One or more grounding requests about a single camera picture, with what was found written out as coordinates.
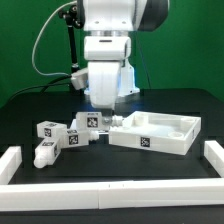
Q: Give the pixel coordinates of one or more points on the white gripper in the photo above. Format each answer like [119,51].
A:
[103,84]

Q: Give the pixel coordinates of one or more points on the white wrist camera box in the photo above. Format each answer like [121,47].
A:
[79,79]

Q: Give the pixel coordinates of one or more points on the black camera stand pole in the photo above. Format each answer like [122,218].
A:
[71,16]

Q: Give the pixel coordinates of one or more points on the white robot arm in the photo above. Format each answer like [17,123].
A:
[107,46]

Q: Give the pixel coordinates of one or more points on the white fence left segment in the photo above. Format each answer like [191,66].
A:
[37,197]

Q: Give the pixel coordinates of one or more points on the white fence segment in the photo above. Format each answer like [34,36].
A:
[37,197]
[161,193]

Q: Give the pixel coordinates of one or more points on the white square tabletop part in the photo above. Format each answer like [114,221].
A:
[166,133]

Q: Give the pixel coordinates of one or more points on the white fence right segment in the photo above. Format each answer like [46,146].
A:
[161,193]

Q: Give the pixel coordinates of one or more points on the white fiducial tag sheet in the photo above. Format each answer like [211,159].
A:
[73,124]

